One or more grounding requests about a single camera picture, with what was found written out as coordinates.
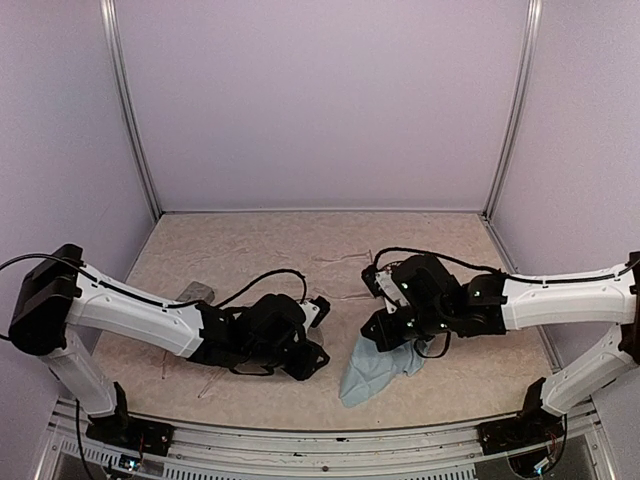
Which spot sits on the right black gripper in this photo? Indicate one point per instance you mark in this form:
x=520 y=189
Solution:
x=386 y=339

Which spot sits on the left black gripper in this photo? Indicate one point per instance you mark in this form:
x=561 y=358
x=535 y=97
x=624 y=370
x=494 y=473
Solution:
x=305 y=367

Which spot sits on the large blue cleaning cloth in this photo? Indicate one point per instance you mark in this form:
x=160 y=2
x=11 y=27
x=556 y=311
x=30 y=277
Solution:
x=369 y=371

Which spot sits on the red lens sunglasses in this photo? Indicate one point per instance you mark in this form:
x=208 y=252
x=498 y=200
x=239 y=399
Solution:
x=178 y=368

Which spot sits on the pink glasses case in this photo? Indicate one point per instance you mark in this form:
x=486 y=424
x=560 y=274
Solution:
x=315 y=337

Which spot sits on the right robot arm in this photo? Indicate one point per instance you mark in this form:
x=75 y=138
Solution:
x=423 y=300

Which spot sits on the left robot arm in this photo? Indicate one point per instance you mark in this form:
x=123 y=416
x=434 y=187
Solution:
x=63 y=292

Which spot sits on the clear pink glasses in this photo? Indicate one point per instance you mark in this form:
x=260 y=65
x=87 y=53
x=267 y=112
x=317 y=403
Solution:
x=339 y=276

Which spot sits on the grey glasses case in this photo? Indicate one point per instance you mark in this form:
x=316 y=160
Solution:
x=197 y=291

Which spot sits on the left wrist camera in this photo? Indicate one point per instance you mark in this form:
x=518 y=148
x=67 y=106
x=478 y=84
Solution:
x=315 y=311

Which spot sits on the front aluminium rail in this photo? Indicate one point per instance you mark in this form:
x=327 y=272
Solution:
x=200 y=451

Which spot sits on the right aluminium frame post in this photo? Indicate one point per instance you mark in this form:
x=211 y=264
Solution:
x=516 y=110

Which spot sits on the aluminium frame post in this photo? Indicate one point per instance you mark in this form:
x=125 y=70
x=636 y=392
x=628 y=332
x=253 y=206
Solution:
x=516 y=110
x=114 y=44

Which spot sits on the left aluminium frame post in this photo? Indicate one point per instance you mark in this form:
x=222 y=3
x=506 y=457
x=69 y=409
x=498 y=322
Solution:
x=114 y=44

